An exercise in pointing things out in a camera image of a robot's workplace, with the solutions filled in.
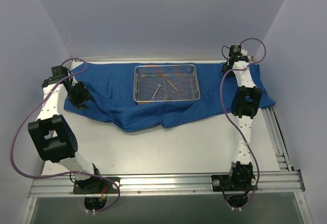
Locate blue surgical wrap cloth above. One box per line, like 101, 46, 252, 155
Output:
62, 61, 276, 133

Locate steel wire mesh tray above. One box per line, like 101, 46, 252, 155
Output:
133, 64, 201, 103

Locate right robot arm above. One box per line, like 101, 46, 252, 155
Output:
220, 44, 262, 190

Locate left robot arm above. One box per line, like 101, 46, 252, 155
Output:
28, 66, 103, 193

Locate steel surgical scissors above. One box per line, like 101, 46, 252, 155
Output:
166, 79, 181, 94

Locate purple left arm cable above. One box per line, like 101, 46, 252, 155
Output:
10, 58, 121, 212

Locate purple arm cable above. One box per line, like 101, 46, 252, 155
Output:
10, 58, 121, 212
220, 38, 268, 208

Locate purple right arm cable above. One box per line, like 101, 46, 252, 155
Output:
220, 38, 268, 208

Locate aluminium back rail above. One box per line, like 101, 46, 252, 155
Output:
82, 57, 225, 63

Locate aluminium right side rail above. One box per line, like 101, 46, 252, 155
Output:
250, 106, 294, 172

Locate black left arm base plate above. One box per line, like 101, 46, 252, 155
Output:
73, 177, 120, 194

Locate aluminium front frame rail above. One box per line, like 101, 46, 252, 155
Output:
28, 171, 305, 197

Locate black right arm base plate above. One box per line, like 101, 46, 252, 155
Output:
211, 175, 258, 192

